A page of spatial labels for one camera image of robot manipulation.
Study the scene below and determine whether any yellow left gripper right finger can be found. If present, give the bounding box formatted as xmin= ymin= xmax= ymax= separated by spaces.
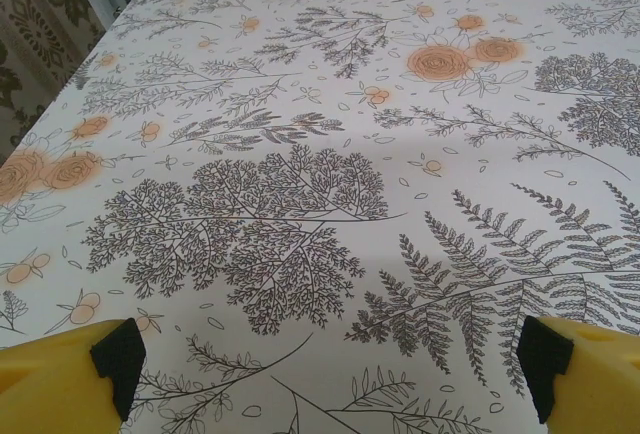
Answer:
xmin=514 ymin=313 xmax=640 ymax=434

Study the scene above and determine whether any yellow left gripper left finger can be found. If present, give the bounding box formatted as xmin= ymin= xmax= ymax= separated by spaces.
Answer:
xmin=0 ymin=317 xmax=149 ymax=434

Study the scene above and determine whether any floral table cover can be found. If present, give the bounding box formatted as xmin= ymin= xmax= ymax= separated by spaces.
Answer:
xmin=0 ymin=0 xmax=640 ymax=434

